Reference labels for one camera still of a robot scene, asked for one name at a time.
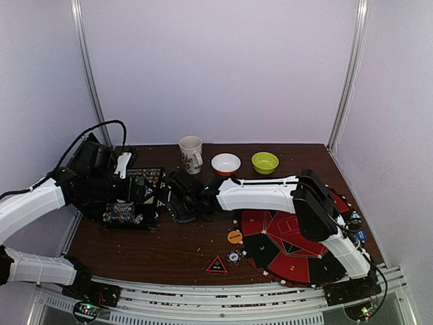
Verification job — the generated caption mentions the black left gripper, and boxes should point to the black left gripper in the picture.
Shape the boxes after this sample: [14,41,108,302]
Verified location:
[89,171,157,203]

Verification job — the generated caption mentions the orange big blind button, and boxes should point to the orange big blind button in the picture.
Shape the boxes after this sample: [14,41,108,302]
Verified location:
[227,230,243,244]

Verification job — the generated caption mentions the poker chip stack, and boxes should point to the poker chip stack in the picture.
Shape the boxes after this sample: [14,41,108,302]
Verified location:
[226,251,242,265]
[350,211,363,224]

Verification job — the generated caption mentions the blue small blind button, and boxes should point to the blue small blind button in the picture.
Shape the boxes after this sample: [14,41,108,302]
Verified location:
[355,230,367,242]

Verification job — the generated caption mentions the blue grey cloth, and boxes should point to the blue grey cloth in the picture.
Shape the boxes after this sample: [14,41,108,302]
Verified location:
[169,200,198,223]

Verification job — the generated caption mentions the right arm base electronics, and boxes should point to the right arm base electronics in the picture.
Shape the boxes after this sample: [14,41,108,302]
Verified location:
[323,279,382,323]

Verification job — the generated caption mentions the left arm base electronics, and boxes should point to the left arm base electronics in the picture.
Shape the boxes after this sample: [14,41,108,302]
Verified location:
[60,281,121,324]

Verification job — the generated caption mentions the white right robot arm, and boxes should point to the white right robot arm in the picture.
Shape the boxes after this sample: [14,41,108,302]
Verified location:
[166,169,373,299]

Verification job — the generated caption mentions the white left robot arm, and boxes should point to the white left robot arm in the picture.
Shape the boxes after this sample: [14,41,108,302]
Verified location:
[1,141,149,301]

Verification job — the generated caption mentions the upper poker chip row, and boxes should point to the upper poker chip row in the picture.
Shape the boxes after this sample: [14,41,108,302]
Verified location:
[128,168,164,183]

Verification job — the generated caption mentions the black poker chip case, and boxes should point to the black poker chip case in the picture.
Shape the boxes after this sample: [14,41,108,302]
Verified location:
[59,131,174,232]

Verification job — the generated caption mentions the front poker chip stacks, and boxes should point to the front poker chip stacks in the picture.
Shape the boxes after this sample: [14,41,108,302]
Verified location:
[102,202,144,225]

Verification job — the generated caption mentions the white orange bowl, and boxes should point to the white orange bowl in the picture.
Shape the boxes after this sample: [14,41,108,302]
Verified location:
[211,153,242,177]

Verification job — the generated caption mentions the ceramic coral pattern mug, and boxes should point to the ceramic coral pattern mug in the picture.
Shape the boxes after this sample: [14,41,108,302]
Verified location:
[179,135,203,175]

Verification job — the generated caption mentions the black red triangular all-in marker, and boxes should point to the black red triangular all-in marker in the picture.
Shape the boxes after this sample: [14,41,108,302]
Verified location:
[206,255,228,274]

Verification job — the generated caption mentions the lime green bowl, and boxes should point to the lime green bowl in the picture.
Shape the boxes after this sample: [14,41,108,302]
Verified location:
[251,152,279,175]

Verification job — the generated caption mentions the red black poker mat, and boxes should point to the red black poker mat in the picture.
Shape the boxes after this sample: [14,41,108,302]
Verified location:
[235,210,346,287]

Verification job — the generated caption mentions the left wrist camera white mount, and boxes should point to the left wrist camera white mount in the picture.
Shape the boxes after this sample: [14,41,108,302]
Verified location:
[113,152,133,179]

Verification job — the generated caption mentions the aluminium front table rail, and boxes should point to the aluminium front table rail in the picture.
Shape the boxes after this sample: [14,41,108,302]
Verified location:
[25,264,419,324]

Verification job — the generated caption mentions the left aluminium frame post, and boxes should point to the left aluminium frame post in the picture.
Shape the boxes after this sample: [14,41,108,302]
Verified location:
[70,0,113,152]

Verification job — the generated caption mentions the aluminium frame post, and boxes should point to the aluminium frame post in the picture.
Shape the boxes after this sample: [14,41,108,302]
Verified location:
[70,0,113,152]
[327,0,370,154]

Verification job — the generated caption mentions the right aluminium frame post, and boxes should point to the right aluminium frame post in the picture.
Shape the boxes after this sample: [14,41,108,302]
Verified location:
[327,0,370,154]

